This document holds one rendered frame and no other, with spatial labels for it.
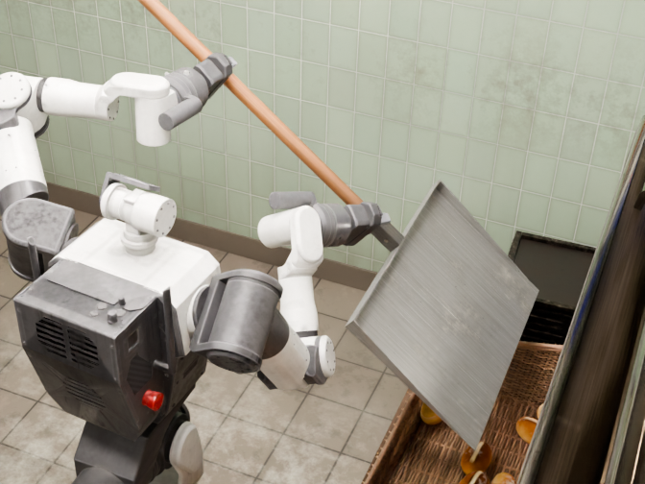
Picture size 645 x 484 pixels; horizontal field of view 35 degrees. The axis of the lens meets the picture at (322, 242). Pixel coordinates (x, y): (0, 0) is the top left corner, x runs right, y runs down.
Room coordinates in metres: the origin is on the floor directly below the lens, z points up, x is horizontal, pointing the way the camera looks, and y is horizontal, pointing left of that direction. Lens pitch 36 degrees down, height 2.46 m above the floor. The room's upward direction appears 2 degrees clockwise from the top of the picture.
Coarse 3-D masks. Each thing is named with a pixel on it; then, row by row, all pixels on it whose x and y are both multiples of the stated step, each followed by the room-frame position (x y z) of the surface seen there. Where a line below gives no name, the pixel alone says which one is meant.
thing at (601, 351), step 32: (640, 160) 1.72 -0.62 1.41; (640, 224) 1.51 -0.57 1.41; (640, 256) 1.41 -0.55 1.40; (608, 288) 1.31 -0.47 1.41; (640, 288) 1.33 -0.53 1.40; (608, 320) 1.24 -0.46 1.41; (640, 320) 1.25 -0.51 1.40; (608, 352) 1.16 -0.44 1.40; (576, 384) 1.09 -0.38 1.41; (608, 384) 1.09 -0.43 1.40; (576, 416) 1.02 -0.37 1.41; (608, 416) 1.03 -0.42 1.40; (576, 448) 0.96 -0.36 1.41; (608, 448) 0.97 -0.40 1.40; (544, 480) 0.90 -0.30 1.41; (576, 480) 0.91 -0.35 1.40
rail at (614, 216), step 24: (624, 192) 1.57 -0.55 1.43; (600, 240) 1.43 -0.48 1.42; (600, 264) 1.35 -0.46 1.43; (576, 312) 1.23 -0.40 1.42; (576, 336) 1.16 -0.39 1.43; (552, 384) 1.06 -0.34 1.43; (552, 408) 1.01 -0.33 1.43; (552, 432) 0.97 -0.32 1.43; (528, 456) 0.92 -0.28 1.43; (528, 480) 0.88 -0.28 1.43
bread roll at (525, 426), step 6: (522, 420) 1.76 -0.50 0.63; (528, 420) 1.75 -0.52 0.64; (534, 420) 1.75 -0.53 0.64; (516, 426) 1.76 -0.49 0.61; (522, 426) 1.74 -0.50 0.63; (528, 426) 1.73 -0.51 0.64; (534, 426) 1.73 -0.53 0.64; (522, 432) 1.73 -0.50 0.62; (528, 432) 1.72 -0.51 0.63; (522, 438) 1.73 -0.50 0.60; (528, 438) 1.72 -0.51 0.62
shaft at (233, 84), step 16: (144, 0) 1.93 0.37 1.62; (160, 16) 1.92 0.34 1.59; (176, 32) 1.90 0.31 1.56; (192, 48) 1.89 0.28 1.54; (240, 96) 1.85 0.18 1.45; (256, 112) 1.84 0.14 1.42; (272, 112) 1.84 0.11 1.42; (272, 128) 1.82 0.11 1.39; (288, 128) 1.83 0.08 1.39; (288, 144) 1.81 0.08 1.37; (304, 144) 1.82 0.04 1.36; (304, 160) 1.80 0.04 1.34; (320, 160) 1.80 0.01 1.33; (320, 176) 1.78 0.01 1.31; (336, 176) 1.79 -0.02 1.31; (336, 192) 1.77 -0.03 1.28; (352, 192) 1.77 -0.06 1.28
